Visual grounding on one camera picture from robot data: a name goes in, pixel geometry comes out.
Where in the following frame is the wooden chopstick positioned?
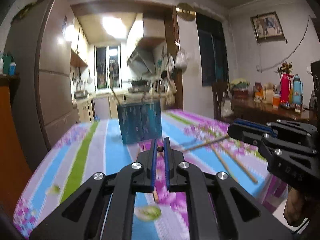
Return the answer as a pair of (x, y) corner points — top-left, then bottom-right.
(110, 85), (121, 105)
(218, 142), (258, 184)
(182, 135), (229, 152)
(152, 146), (167, 204)
(210, 145), (238, 182)

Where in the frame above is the kitchen window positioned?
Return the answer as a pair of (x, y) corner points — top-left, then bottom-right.
(95, 44), (122, 91)

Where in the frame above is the person's right hand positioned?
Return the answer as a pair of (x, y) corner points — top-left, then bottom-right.
(284, 187), (306, 227)

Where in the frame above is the teal perforated utensil holder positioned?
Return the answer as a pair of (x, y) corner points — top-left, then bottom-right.
(117, 100), (162, 145)

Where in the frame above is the light blue thermos flask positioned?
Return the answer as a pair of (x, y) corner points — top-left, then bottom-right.
(292, 74), (303, 105)

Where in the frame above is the dark wooden side table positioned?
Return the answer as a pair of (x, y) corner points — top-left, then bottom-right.
(212, 82), (317, 126)

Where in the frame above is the red thermos flask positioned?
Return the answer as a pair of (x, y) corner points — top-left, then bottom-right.
(280, 73), (293, 103)

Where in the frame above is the white hanging plastic bag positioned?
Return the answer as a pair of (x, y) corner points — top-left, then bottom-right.
(175, 48), (188, 69)

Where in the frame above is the steel range hood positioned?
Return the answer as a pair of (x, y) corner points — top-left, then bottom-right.
(127, 47), (160, 78)

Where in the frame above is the framed elephant picture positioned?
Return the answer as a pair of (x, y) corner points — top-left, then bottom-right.
(251, 11), (286, 43)

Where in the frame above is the orange wooden cabinet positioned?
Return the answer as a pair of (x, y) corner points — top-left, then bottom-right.
(0, 75), (32, 218)

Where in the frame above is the grey tall refrigerator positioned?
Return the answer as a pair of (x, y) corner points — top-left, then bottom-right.
(4, 0), (79, 171)

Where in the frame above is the round brass wall plate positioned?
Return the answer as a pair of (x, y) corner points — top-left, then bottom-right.
(176, 3), (196, 22)

